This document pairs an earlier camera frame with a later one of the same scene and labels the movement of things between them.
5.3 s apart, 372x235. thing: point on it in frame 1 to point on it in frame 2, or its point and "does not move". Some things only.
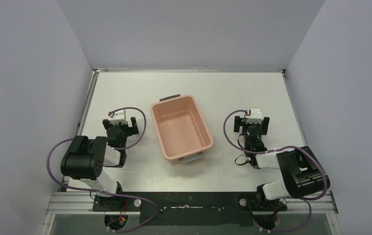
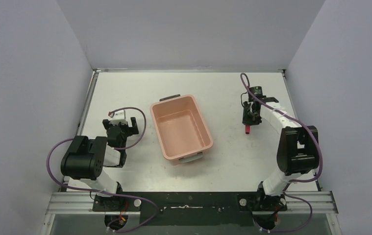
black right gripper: x=238 y=122 to x=246 y=120
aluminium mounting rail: x=64 y=202 does not move
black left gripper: x=132 y=126 does not move
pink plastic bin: x=182 y=130 does not move
